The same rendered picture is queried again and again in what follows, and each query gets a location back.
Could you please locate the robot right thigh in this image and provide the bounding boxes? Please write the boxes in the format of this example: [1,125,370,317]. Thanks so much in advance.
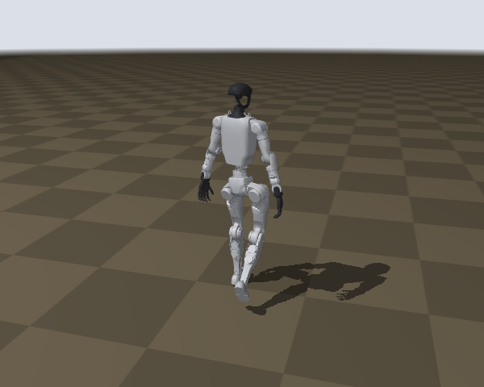
[247,182,269,245]

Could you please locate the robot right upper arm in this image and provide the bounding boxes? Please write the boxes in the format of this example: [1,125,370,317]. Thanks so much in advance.
[249,119,271,164]

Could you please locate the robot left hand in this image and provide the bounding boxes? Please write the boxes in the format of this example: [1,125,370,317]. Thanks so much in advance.
[198,172,214,202]

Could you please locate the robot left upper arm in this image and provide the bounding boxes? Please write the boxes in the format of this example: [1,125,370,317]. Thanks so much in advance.
[209,115,223,155]

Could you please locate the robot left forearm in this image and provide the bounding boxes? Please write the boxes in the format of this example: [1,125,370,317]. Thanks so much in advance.
[201,148,216,179]

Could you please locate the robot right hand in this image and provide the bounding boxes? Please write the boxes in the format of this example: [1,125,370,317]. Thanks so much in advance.
[273,186,283,218]

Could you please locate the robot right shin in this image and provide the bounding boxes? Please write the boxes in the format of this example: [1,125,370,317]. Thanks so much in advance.
[240,232,265,287]

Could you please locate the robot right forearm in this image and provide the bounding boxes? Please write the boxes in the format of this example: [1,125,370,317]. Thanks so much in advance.
[266,152,282,192]

